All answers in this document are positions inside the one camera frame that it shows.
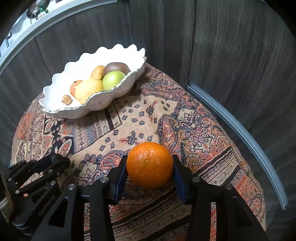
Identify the white scalloped bowl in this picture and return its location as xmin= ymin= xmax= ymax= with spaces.
xmin=39 ymin=44 xmax=147 ymax=119

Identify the brown kiwi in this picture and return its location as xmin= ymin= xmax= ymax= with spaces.
xmin=103 ymin=62 xmax=130 ymax=76

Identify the green apple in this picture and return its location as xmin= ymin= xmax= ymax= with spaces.
xmin=102 ymin=70 xmax=125 ymax=90

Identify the yellow mango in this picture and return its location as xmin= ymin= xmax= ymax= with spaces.
xmin=90 ymin=65 xmax=105 ymax=80

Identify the white countertop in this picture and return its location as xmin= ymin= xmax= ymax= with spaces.
xmin=1 ymin=1 xmax=117 ymax=72

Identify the yellow lemon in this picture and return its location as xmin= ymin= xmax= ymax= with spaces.
xmin=75 ymin=77 xmax=103 ymax=104

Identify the small tangerine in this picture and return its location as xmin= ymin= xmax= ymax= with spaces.
xmin=70 ymin=80 xmax=82 ymax=97

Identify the patterned paisley tablecloth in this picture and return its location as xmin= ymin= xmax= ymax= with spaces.
xmin=11 ymin=64 xmax=266 ymax=240

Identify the large orange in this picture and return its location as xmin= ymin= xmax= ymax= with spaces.
xmin=126 ymin=142 xmax=174 ymax=189

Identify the small tan longan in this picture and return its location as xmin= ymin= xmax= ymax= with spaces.
xmin=62 ymin=94 xmax=72 ymax=105

